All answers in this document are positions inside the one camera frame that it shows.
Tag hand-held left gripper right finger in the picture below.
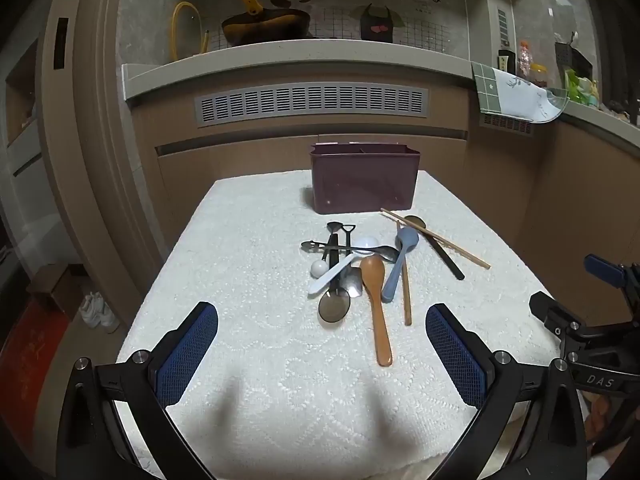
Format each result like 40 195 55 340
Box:
425 302 588 480

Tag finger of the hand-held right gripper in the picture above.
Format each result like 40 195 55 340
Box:
584 254 640 306
529 291 583 346

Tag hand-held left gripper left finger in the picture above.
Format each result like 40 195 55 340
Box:
56 301 219 480

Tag brown wooden chopstick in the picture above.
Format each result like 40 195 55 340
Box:
400 255 413 326

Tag dark spoon with black handle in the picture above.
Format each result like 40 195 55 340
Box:
403 215 466 281

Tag light wooden chopstick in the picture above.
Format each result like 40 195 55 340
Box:
381 208 492 270
382 211 481 267

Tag brown wooden spoon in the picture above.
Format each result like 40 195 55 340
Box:
360 255 394 367

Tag blue plastic spoon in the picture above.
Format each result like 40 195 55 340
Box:
382 226 420 303

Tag purple plastic utensil holder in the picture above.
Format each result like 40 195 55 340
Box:
309 142 419 213

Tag white shoes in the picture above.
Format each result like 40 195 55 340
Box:
80 292 121 333

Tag metal spoon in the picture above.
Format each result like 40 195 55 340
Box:
350 244 401 264

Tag smoky translucent spoon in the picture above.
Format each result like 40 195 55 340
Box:
318 280 352 324

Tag cardboard box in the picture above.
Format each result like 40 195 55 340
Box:
27 262 88 313

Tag white plastic spoon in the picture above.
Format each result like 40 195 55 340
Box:
307 253 362 295

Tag red doormat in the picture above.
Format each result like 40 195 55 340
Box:
0 300 68 411

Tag dark slotted utensil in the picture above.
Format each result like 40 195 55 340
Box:
300 240 351 253

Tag small grey vent grille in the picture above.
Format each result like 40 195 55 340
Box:
480 112 535 137

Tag green plastic packets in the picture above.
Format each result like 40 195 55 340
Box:
565 70 598 106

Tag wooden kitchen cabinet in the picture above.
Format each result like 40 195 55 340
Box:
127 80 640 361

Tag black countertop rack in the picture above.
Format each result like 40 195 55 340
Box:
554 40 593 81

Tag green checked white towel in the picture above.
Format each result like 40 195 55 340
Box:
471 60 571 123

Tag long grey vent grille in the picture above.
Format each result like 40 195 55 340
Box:
194 81 430 128

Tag light stone countertop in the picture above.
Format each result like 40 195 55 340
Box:
121 39 640 148

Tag yellow hose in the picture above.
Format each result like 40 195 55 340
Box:
171 1 210 60

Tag dark wok with yellow handle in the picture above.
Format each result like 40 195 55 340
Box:
221 0 313 46

